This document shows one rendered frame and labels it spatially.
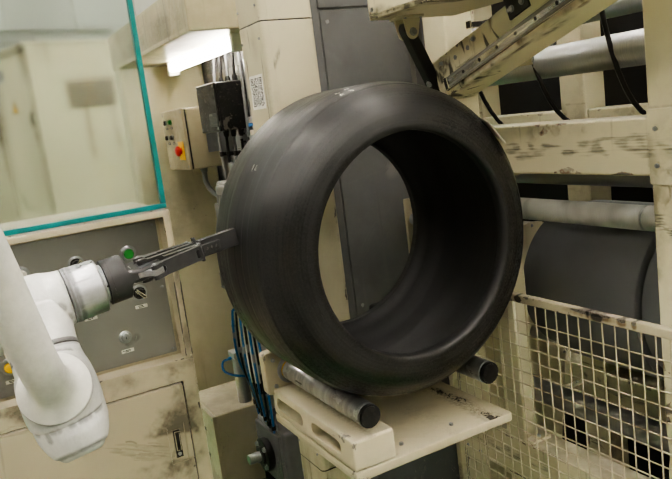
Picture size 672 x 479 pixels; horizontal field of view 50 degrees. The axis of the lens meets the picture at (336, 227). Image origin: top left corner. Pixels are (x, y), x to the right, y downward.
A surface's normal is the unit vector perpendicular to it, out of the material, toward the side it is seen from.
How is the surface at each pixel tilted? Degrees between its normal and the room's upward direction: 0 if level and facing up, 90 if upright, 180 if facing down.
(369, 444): 90
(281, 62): 90
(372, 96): 43
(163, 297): 90
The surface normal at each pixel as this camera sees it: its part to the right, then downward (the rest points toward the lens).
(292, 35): 0.48, 0.08
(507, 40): -0.87, 0.18
